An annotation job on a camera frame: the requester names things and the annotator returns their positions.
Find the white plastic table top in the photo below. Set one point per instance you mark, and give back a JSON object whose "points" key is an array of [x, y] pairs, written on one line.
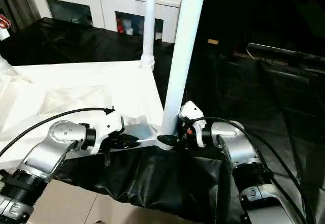
{"points": [[76, 81]]}

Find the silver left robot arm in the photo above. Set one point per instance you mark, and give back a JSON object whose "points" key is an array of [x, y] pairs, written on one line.
{"points": [[50, 153]]}

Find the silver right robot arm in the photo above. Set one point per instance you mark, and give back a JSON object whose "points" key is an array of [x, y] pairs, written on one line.
{"points": [[241, 145]]}

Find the black work mat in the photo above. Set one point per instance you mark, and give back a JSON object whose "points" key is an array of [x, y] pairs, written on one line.
{"points": [[254, 107]]}

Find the small gold label plate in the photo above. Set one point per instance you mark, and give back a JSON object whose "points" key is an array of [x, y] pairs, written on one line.
{"points": [[212, 41]]}

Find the small white cup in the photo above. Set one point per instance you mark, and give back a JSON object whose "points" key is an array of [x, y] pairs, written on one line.
{"points": [[129, 31]]}

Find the red bottle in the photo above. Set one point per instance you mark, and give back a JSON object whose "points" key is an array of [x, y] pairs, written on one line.
{"points": [[119, 26]]}

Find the white plastic bin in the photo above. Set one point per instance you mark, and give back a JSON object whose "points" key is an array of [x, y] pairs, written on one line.
{"points": [[3, 34]]}

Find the grey curtain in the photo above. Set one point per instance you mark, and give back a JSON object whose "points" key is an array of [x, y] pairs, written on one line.
{"points": [[17, 5]]}

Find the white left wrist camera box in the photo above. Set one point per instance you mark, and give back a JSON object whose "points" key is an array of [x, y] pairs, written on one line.
{"points": [[106, 125]]}

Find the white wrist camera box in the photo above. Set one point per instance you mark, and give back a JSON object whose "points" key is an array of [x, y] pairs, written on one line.
{"points": [[193, 109], [106, 125]]}

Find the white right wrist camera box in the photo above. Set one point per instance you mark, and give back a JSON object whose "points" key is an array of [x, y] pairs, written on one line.
{"points": [[193, 109]]}

